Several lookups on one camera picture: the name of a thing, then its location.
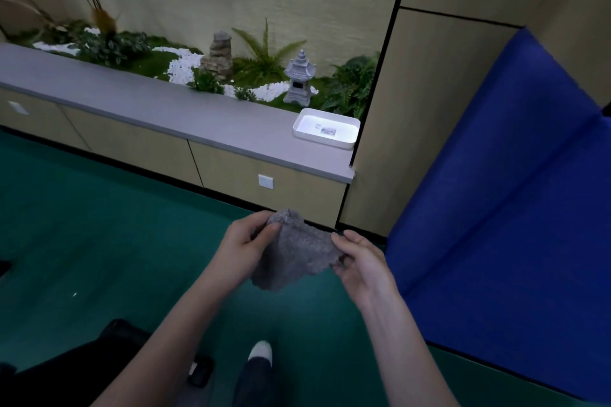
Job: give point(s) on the person's left hand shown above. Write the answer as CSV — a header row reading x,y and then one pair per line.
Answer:
x,y
236,254

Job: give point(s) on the person's right hand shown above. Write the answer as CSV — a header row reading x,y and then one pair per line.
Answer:
x,y
367,273

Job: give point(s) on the person's left thumb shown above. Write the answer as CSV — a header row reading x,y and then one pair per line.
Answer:
x,y
268,231

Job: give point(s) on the person's right thumb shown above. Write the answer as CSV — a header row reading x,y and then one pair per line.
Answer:
x,y
343,249

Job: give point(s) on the grey fuzzy cloth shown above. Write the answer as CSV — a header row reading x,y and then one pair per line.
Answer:
x,y
296,254

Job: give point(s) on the person's right forearm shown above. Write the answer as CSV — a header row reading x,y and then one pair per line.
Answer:
x,y
405,354

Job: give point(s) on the person's left forearm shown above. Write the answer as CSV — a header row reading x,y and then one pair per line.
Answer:
x,y
172,344

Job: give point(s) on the small printed label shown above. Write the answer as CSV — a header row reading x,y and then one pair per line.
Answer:
x,y
328,131

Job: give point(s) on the white plastic tray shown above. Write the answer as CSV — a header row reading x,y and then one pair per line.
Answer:
x,y
326,127

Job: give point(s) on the white shoe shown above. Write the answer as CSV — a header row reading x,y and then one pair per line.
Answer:
x,y
260,351

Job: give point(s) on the patch of white pebbles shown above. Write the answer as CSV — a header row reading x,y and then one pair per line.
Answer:
x,y
55,48
267,91
182,65

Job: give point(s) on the person's dark trouser leg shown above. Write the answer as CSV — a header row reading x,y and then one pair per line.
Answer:
x,y
255,383

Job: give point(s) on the grey stone pagoda lantern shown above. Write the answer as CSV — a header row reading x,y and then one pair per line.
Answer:
x,y
299,77

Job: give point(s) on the small green plant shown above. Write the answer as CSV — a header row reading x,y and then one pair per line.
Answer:
x,y
206,82

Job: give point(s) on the dark green fern bush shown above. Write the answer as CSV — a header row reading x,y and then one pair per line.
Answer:
x,y
351,87

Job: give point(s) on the wooden cabinet with grey top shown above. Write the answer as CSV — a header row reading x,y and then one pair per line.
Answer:
x,y
157,106

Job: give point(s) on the light green fern plant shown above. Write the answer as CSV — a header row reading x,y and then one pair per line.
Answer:
x,y
262,56

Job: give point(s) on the blue cushioned sofa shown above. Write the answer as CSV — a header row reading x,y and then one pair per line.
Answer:
x,y
515,211

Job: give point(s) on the stacked brown rock ornament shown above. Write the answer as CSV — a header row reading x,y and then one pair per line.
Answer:
x,y
219,56

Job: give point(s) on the green moss bed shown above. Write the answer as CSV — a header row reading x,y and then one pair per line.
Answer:
x,y
150,65

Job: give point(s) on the black bag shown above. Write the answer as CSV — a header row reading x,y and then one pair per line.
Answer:
x,y
71,368

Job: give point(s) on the dark leafy shrub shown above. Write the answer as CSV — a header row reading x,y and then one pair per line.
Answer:
x,y
112,46

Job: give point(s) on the white wall socket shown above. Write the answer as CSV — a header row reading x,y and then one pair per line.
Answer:
x,y
18,108
266,181

